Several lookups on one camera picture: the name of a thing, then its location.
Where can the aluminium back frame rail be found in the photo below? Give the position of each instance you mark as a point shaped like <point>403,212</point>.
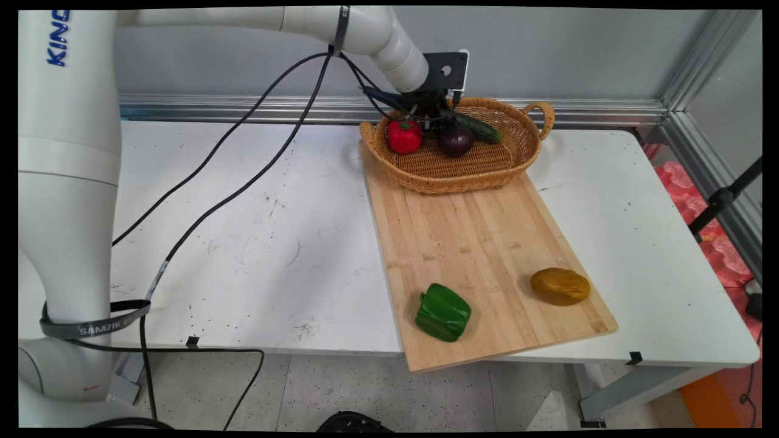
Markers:
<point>304,109</point>

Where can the black round floor object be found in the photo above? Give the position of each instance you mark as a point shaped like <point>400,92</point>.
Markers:
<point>353,421</point>

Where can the grey table leg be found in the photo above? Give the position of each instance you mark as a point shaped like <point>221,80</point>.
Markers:
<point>633,389</point>
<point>128,380</point>

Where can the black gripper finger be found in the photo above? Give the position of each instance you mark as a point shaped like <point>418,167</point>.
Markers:
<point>429,123</point>

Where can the black tripod stand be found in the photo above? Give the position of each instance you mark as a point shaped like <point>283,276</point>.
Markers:
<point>721,199</point>

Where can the brown potato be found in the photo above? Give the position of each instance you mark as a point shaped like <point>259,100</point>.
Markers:
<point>560,286</point>

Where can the red toy tomato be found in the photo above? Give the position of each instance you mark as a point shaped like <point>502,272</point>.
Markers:
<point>404,137</point>

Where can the pink bubble wrap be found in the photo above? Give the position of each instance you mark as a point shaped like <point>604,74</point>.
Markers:
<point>727,255</point>

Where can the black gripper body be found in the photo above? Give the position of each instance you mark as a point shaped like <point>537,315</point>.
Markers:
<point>426,103</point>

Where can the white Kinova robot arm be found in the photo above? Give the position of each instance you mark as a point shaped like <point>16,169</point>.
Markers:
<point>67,182</point>

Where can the small black floor device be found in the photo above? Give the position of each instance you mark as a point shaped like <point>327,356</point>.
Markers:
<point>754,301</point>

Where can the aluminium side frame rail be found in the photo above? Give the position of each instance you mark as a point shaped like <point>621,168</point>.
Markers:
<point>712,170</point>

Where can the woven wicker basket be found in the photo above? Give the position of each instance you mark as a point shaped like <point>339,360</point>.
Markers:
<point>462,167</point>

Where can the green bell pepper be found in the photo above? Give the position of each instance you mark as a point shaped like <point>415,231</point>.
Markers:
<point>444,313</point>

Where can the orange floor panel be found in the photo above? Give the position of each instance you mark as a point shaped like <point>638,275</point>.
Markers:
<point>712,401</point>

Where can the dark green cucumber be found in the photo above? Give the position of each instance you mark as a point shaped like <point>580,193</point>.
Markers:
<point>481,129</point>

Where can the dark purple onion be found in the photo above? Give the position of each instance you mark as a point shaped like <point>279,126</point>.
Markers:
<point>456,141</point>

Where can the aluminium corner frame post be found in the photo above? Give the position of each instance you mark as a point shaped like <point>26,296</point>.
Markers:
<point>706,61</point>

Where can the wooden cutting board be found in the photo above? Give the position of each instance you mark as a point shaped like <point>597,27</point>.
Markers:
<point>475,243</point>

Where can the black tape piece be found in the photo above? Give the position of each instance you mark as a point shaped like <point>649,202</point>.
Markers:
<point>634,358</point>
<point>193,342</point>

